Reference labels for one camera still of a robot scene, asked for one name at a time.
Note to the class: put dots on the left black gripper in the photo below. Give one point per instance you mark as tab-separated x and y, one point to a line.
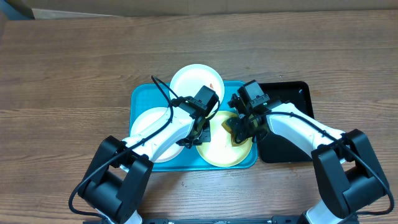
206	137

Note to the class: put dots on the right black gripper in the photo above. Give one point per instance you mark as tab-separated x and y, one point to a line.
240	128

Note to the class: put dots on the green yellow sponge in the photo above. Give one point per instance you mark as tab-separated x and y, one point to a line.
238	129

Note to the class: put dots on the yellow plate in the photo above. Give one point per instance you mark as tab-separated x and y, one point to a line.
222	151

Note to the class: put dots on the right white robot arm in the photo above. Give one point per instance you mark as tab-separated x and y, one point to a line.
350	179

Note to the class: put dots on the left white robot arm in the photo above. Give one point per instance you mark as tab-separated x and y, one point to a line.
116	179

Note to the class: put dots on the teal plastic tray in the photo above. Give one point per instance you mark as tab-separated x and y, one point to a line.
147	96

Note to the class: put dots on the black water tray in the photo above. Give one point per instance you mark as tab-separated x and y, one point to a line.
274	148

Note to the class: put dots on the white plate top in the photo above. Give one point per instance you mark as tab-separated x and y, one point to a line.
189	79

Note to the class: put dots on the white plate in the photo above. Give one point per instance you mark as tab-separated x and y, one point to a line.
189	79
145	120

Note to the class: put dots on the white plate left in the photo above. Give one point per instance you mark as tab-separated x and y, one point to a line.
145	120

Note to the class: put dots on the cardboard sheet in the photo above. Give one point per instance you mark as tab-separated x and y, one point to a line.
196	7

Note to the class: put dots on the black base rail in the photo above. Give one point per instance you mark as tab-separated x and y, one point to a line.
276	219

